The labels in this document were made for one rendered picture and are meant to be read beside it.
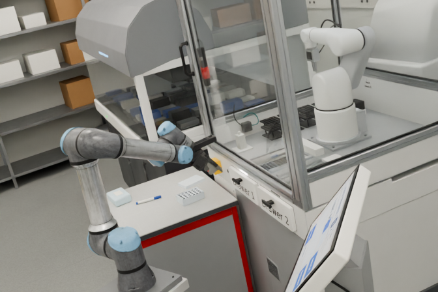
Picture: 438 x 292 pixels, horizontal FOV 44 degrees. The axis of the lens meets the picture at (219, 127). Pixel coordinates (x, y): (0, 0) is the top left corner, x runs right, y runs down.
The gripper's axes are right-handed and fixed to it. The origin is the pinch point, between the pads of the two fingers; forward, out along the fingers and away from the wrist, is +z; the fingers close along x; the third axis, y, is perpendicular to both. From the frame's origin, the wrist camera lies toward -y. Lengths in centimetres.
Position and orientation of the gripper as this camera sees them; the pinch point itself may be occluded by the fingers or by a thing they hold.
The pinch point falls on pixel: (219, 167)
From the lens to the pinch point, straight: 254.4
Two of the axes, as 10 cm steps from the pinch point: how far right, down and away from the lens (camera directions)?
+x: 3.9, 2.2, -9.0
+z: 6.7, 5.9, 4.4
